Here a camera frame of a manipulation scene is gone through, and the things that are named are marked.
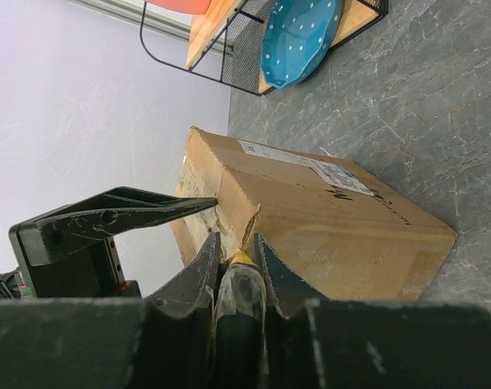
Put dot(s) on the yellow utility knife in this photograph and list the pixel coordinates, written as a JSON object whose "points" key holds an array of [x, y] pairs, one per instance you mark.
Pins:
{"points": [[238, 325]]}

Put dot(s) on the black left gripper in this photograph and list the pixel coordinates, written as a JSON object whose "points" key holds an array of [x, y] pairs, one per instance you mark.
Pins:
{"points": [[71, 252]]}

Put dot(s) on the blue dotted plate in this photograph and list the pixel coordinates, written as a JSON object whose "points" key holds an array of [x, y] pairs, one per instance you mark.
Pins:
{"points": [[297, 37]]}

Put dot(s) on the orange ceramic mug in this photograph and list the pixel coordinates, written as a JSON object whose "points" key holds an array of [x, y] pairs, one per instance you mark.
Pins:
{"points": [[189, 7]]}

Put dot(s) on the brown cardboard express box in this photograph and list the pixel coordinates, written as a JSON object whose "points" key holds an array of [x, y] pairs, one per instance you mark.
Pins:
{"points": [[337, 226]]}

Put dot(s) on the black wire wooden shelf rack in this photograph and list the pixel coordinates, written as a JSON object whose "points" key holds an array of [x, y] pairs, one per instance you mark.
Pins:
{"points": [[240, 27]]}

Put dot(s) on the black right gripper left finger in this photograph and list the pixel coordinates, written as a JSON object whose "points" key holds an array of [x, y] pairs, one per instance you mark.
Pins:
{"points": [[177, 333]]}

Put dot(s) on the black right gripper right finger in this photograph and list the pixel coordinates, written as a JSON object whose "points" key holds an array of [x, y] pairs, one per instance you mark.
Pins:
{"points": [[293, 356]]}

